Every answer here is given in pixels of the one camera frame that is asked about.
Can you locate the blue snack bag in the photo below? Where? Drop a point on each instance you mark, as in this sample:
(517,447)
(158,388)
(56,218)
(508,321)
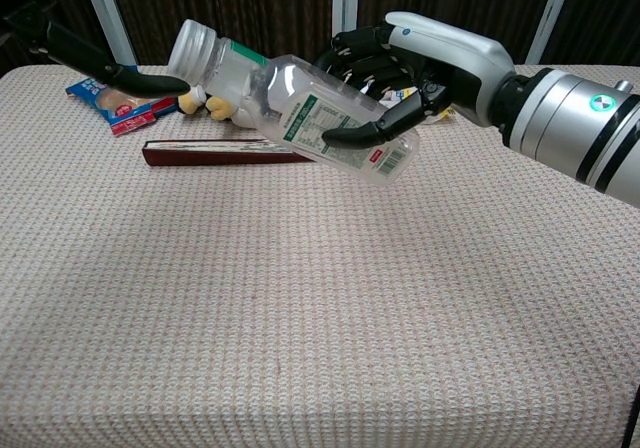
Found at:
(125,113)

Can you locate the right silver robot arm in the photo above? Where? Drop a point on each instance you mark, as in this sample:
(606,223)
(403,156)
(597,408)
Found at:
(565,118)

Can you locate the maroon folding fan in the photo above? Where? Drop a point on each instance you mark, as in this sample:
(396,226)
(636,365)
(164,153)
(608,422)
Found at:
(200,153)

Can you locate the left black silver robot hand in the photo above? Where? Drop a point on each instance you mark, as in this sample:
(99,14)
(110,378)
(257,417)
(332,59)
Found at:
(125,80)

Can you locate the yellow white plastic pack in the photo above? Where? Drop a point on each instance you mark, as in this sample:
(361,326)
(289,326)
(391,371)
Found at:
(397,95)

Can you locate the black white plush toy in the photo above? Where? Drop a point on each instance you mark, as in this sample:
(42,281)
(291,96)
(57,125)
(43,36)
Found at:
(220,108)

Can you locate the beige woven tablecloth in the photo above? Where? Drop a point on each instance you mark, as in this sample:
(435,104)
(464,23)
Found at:
(300,293)

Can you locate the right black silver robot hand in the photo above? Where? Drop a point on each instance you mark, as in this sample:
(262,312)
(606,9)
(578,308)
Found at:
(450,53)

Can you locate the white bottle cap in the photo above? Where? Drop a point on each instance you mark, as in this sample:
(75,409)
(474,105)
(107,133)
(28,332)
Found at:
(190,50)

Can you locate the clear plastic bottle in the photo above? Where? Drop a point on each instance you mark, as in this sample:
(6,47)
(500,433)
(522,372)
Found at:
(300,103)

